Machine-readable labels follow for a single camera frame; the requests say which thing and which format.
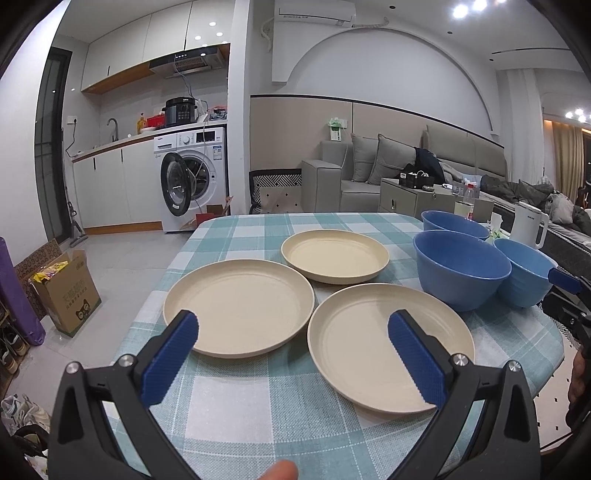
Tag black box on cabinet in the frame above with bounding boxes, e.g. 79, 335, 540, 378
399, 170, 435, 190

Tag red open cardboard box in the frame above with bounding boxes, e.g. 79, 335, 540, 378
179, 196, 233, 231

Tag black range hood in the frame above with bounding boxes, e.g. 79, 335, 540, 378
148, 44, 229, 79

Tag purple yoga mat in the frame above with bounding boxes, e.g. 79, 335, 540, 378
0, 237, 45, 346

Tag white washing machine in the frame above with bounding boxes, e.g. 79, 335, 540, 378
153, 125, 229, 233

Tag white air conditioner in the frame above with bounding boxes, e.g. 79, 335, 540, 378
274, 0, 356, 28

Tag person hand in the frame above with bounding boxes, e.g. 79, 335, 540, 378
259, 460, 298, 480

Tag large blue bowl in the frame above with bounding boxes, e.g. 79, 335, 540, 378
413, 230, 512, 312

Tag black pressure cooker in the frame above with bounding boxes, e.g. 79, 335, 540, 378
163, 97, 197, 127

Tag beige plate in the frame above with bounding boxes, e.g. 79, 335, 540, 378
308, 283, 475, 414
280, 229, 390, 286
162, 259, 315, 359

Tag cardboard box on floor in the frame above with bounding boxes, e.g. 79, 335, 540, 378
29, 250, 102, 337

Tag grey drawer cabinet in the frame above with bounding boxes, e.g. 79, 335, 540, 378
379, 177, 495, 222

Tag light blue bowl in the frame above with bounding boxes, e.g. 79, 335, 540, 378
494, 238, 558, 308

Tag white kitchen base cabinets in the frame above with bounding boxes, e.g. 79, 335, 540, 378
73, 141, 163, 233

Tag white electric kettle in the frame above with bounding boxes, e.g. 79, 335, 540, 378
510, 201, 550, 250

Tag grey sofa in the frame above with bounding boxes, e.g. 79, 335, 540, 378
301, 127, 590, 242

